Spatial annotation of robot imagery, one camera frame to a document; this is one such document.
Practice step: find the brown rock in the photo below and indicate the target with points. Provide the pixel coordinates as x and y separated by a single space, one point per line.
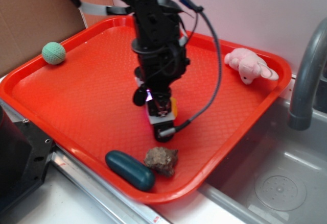
162 160

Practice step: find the brown cardboard panel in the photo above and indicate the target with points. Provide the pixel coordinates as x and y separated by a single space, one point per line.
27 25

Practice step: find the pink plush bunny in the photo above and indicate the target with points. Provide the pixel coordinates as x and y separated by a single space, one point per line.
249 65

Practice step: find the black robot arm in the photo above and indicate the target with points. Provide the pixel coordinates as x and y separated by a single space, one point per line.
160 47

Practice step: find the yellow rubber duck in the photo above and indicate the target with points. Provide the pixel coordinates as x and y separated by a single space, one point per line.
174 109

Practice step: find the grey toy sink basin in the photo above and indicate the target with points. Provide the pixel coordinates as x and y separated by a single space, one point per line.
274 174

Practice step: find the grey faucet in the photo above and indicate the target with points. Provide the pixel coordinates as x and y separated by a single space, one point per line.
309 90

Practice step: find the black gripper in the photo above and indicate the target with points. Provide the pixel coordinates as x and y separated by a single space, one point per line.
157 70

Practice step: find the dark green capsule toy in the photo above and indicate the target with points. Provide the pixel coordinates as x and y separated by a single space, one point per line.
130 169

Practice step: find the green textured ball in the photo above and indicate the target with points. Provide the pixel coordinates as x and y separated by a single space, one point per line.
53 53

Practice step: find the red plastic tray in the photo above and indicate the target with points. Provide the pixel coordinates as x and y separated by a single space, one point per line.
85 105

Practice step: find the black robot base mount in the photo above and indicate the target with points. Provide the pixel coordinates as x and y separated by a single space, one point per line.
25 154

